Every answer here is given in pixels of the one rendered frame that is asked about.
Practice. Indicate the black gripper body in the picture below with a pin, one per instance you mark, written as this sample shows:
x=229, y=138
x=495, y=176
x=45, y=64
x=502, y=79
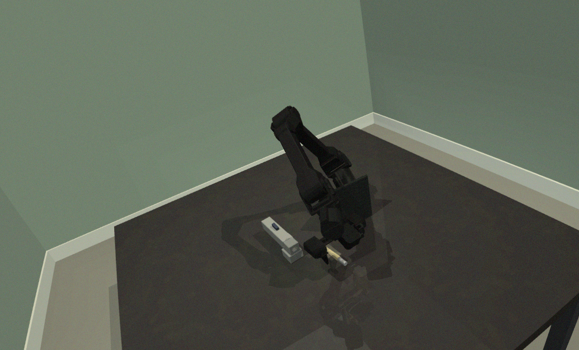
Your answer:
x=317, y=247

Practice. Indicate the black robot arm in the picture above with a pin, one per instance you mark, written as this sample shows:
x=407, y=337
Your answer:
x=312, y=185

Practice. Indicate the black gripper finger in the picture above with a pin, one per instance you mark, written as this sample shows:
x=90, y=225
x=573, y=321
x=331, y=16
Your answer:
x=324, y=258

